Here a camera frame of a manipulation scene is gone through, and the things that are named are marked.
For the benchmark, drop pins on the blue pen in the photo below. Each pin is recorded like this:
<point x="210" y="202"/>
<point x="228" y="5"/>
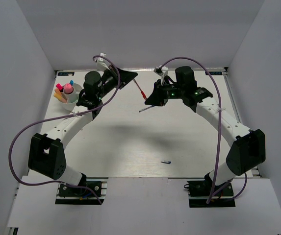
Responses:
<point x="144" y="109"/>

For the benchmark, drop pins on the pink black highlighter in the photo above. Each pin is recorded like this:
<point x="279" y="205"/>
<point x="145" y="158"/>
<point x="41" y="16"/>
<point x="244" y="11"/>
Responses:
<point x="59" y="87"/>

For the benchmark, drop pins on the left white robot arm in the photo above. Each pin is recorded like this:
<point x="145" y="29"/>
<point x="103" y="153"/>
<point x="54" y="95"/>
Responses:
<point x="46" y="155"/>

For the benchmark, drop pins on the blue label sticker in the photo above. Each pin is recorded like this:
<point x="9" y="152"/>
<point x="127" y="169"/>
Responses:
<point x="214" y="73"/>
<point x="65" y="73"/>

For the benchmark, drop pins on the grey orange highlighter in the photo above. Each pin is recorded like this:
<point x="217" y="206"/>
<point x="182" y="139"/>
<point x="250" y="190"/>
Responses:
<point x="58" y="91"/>

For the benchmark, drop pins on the red pen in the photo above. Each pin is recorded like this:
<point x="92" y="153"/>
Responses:
<point x="141" y="91"/>

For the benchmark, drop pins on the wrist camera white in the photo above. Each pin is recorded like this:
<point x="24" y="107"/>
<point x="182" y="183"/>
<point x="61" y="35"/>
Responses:
<point x="100" y="64"/>
<point x="162" y="72"/>

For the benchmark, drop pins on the blue label sticker left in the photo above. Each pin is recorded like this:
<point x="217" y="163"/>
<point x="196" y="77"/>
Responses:
<point x="65" y="73"/>

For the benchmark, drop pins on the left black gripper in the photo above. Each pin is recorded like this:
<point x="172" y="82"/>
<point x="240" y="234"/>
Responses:
<point x="125" y="78"/>

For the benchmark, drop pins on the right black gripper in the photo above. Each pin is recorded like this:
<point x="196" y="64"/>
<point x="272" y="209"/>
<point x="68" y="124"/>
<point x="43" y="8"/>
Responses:
<point x="157" y="98"/>

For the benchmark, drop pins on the white round organizer container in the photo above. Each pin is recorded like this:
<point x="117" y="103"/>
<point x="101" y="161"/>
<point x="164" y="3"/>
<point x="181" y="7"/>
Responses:
<point x="72" y="99"/>

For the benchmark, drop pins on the pink glue bottle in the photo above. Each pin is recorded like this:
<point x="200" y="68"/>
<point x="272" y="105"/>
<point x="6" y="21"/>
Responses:
<point x="68" y="89"/>

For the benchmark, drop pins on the blue label sticker right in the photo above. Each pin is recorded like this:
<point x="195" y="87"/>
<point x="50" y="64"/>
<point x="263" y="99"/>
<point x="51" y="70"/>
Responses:
<point x="214" y="73"/>

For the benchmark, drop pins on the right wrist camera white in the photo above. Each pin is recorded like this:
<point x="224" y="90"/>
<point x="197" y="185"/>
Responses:
<point x="162" y="72"/>

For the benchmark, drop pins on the orange pink highlighter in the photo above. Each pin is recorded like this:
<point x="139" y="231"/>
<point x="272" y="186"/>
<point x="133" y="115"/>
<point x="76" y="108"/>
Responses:
<point x="60" y="98"/>

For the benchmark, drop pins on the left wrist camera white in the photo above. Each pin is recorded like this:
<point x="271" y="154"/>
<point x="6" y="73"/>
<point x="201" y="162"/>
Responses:
<point x="100" y="64"/>

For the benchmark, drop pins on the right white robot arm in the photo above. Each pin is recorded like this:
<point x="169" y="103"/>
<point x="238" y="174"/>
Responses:
<point x="247" y="147"/>

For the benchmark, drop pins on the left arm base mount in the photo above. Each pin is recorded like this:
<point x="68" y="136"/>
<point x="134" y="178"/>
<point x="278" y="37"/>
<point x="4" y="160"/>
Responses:
<point x="75" y="196"/>

